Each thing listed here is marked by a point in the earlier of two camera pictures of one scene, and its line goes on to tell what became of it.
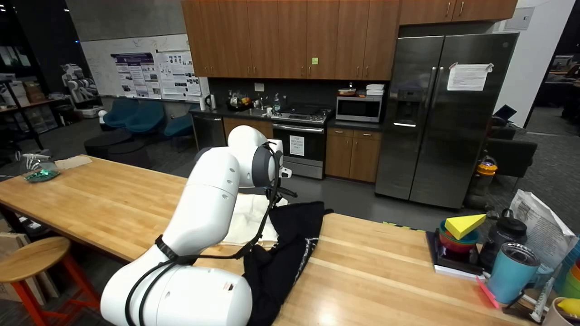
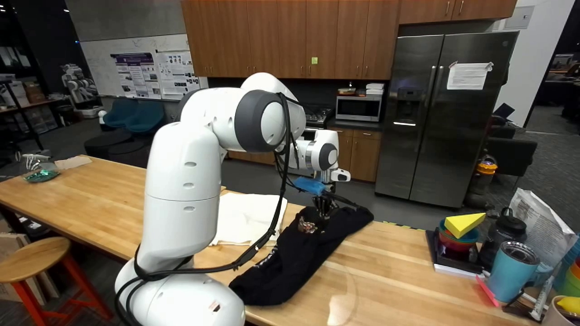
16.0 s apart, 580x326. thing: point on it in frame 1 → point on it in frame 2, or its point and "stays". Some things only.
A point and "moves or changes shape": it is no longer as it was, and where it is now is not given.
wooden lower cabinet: x=351 y=153 stays
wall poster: x=145 y=68 stays
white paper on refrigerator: x=467 y=77 stays
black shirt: x=273 y=274 moves or changes shape
